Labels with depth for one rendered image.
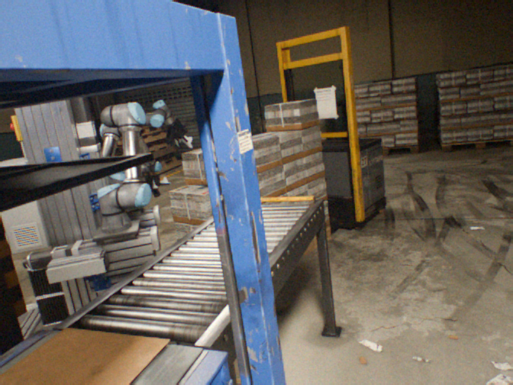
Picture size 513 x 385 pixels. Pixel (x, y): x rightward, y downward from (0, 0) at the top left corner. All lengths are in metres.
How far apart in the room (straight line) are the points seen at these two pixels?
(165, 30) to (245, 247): 0.44
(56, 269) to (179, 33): 1.71
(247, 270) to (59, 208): 1.72
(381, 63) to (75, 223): 7.73
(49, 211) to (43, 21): 2.07
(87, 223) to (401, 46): 7.87
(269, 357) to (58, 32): 0.73
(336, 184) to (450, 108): 3.84
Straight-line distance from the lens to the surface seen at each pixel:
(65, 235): 2.50
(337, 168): 4.18
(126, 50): 0.55
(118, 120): 2.24
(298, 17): 9.74
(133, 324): 1.33
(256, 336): 0.93
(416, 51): 9.33
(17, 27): 0.44
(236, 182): 0.80
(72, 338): 1.36
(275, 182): 3.22
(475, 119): 7.74
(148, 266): 1.71
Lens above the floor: 1.40
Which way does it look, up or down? 13 degrees down
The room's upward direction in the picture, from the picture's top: 8 degrees counter-clockwise
